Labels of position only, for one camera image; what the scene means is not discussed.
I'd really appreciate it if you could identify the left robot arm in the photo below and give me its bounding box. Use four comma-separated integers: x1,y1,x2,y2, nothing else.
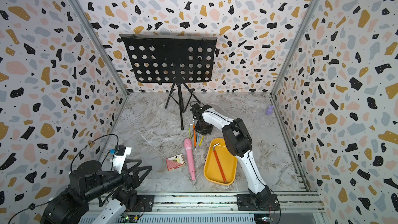
40,159,152,224

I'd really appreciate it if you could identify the red playing card box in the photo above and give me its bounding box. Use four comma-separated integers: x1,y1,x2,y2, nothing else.
166,154,185,171

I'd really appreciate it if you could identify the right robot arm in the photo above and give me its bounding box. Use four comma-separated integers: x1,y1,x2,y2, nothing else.
190,103,280,211

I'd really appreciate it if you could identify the small purple rabbit figurine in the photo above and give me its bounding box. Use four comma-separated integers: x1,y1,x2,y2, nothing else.
265,105,274,116

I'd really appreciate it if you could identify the orange hex key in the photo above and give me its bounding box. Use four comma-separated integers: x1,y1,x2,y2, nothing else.
193,124,197,150

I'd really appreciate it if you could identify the yellow plastic storage tray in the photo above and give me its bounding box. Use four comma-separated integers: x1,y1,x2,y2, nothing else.
204,138,238,186

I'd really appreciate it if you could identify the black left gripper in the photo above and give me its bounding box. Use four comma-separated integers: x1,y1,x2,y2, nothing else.
84,158,153,204

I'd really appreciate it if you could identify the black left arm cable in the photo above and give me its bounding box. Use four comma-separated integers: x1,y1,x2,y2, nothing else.
70,133,119,174

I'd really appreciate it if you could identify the red hex key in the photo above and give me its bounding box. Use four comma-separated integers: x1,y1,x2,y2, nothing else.
212,143,227,184

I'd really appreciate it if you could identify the black perforated music stand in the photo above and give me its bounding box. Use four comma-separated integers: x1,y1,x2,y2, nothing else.
120,34,217,114

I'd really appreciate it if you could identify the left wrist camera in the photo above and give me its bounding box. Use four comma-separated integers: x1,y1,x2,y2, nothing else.
112,145,132,174

